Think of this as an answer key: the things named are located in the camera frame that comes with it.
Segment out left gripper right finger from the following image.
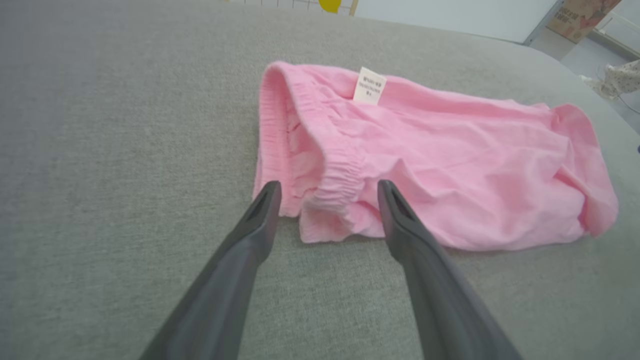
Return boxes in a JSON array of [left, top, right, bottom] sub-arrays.
[[377, 179, 524, 360]]

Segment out white panel with grey edge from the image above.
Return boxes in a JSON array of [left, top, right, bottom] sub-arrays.
[[354, 0, 568, 46]]

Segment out grey fabric sofa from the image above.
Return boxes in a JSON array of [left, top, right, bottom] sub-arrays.
[[0, 0, 640, 360]]

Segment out pink shorts with elastic waistband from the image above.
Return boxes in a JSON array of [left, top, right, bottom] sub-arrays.
[[252, 60, 620, 252]]

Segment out cardboard box with print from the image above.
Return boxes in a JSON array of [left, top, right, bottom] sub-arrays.
[[546, 0, 622, 44]]

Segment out floral patterned cloth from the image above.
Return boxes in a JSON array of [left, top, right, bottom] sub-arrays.
[[593, 59, 640, 100]]

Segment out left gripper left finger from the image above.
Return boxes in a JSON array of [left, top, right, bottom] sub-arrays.
[[139, 180, 283, 360]]

